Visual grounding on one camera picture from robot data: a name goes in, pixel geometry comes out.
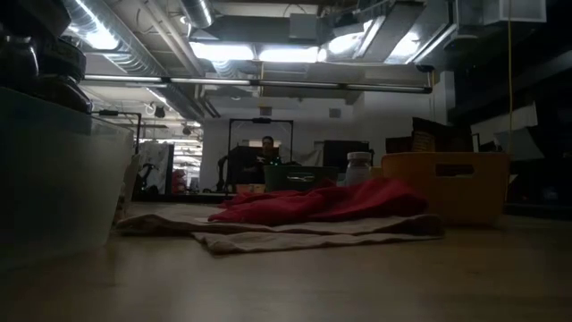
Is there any white-lidded spice jar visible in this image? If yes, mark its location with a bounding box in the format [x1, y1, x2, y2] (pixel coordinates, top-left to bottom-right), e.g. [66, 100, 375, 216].
[345, 151, 374, 187]

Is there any small brown spice pouch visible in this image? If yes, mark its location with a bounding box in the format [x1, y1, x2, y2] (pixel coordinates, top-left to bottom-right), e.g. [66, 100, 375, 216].
[385, 135, 415, 154]

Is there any brown pouch with white label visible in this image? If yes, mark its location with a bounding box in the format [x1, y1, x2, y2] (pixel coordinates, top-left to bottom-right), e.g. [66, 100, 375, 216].
[410, 129, 437, 154]

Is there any large clear plastic bin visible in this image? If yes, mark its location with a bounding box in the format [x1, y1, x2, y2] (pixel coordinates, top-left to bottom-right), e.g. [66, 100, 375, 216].
[0, 87, 135, 263]

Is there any ceiling light panel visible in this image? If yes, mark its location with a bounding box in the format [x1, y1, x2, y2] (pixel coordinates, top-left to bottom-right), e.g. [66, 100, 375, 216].
[189, 41, 256, 63]

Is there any horizontal metal ceiling conduit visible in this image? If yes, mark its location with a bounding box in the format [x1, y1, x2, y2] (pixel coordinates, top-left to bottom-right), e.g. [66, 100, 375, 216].
[82, 73, 433, 94]

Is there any grey ceiling box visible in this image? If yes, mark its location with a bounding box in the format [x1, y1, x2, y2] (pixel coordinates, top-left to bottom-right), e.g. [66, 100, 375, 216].
[288, 13, 319, 42]

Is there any person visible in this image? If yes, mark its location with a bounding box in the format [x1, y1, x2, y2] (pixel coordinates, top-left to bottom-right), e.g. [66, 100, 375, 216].
[240, 135, 287, 185]

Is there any black background monitor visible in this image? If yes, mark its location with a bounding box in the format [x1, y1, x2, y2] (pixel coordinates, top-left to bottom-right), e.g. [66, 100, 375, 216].
[322, 140, 373, 170]

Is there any red cloth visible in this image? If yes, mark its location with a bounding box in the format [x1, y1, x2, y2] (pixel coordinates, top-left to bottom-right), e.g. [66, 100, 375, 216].
[207, 176, 429, 226]

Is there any yellow plastic bin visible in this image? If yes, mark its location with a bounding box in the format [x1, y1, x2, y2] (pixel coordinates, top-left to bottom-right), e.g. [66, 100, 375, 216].
[381, 151, 512, 226]

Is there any round silver air duct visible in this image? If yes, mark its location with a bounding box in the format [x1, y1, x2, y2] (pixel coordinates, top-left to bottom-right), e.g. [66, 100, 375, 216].
[181, 0, 215, 29]

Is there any black background frame stand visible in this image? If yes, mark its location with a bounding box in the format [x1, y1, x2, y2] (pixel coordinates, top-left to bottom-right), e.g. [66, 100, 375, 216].
[227, 117, 295, 193]

